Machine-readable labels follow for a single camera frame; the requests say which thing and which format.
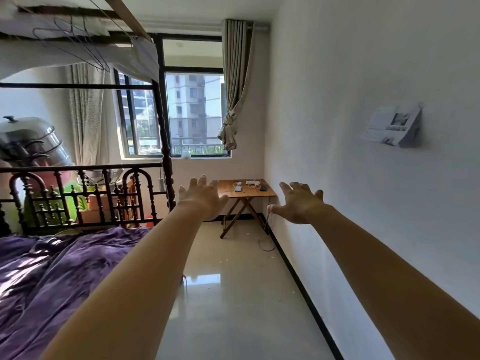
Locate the white bed canopy cloth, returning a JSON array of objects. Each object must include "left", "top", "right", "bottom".
[{"left": 0, "top": 0, "right": 160, "bottom": 83}]

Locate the cardboard box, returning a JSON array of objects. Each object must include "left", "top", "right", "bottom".
[{"left": 80, "top": 192, "right": 125, "bottom": 224}]

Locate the person's left forearm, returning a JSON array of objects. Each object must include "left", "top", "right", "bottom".
[{"left": 39, "top": 204, "right": 213, "bottom": 360}]

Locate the black framed window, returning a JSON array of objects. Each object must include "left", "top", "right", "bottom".
[{"left": 113, "top": 33, "right": 232, "bottom": 160}]

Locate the person's right hand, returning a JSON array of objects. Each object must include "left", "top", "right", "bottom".
[{"left": 266, "top": 181, "right": 333, "bottom": 226}]

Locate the beige patterned tied curtain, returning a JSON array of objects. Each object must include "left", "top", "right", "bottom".
[{"left": 217, "top": 19, "right": 255, "bottom": 151}]

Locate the purple blanket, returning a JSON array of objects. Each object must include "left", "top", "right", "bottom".
[{"left": 0, "top": 226, "right": 153, "bottom": 360}]

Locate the beige hanging curtain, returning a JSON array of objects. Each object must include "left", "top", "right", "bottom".
[{"left": 66, "top": 63, "right": 106, "bottom": 166}]

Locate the wooden bed slat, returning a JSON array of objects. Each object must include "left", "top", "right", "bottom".
[{"left": 101, "top": 0, "right": 151, "bottom": 40}]

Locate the green bag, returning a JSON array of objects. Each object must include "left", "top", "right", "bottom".
[{"left": 24, "top": 183, "right": 89, "bottom": 226}]

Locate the black metal bunk bed frame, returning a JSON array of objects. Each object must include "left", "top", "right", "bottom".
[{"left": 0, "top": 31, "right": 177, "bottom": 237}]

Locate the person's left hand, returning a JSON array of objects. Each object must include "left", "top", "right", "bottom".
[{"left": 176, "top": 175, "right": 230, "bottom": 222}]

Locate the person's right forearm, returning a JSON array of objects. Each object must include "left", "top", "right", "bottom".
[{"left": 308, "top": 204, "right": 480, "bottom": 360}]

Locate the steel steamer pot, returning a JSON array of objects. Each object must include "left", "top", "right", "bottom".
[{"left": 0, "top": 115, "right": 74, "bottom": 169}]

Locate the wooden folding table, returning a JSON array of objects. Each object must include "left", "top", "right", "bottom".
[{"left": 217, "top": 178, "right": 278, "bottom": 240}]

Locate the white wall paper holder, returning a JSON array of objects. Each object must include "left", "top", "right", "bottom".
[{"left": 360, "top": 102, "right": 424, "bottom": 149}]

